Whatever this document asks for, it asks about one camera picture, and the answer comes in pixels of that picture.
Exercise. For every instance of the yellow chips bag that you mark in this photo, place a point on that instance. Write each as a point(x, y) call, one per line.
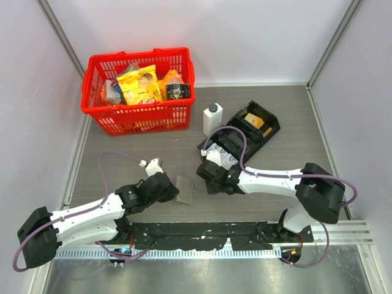
point(140, 86)

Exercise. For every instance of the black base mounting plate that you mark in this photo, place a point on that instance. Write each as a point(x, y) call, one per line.
point(206, 236)

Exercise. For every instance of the red plastic shopping basket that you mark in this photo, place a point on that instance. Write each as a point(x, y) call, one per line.
point(126, 119)

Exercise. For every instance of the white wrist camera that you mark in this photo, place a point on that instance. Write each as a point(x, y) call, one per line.
point(212, 156)
point(152, 167)

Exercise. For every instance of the grey green snack packet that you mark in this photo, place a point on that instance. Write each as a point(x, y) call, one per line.
point(109, 95)

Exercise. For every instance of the orange snack bag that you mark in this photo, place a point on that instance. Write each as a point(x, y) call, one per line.
point(171, 77)

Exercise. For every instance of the grey leather card holder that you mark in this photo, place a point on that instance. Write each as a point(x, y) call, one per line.
point(186, 190)

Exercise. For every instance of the white slotted cable duct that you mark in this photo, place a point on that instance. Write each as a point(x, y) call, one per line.
point(95, 253)

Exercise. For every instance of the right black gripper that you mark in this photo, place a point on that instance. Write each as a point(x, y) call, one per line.
point(211, 189)

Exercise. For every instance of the white bottle grey cap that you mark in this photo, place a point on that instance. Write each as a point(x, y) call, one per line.
point(212, 118)

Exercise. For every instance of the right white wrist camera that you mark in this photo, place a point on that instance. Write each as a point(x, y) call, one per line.
point(212, 156)

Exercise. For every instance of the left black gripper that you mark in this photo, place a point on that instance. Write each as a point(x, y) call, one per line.
point(172, 192)

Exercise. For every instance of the white card boxes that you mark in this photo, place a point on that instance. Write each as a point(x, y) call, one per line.
point(227, 160)

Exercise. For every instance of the black labelled jar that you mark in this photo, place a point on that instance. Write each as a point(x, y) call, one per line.
point(177, 91)

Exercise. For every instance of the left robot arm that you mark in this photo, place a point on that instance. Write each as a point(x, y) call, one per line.
point(45, 233)

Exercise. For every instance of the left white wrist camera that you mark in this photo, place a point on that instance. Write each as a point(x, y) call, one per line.
point(152, 167)

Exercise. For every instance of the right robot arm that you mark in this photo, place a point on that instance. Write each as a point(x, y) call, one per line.
point(320, 196)

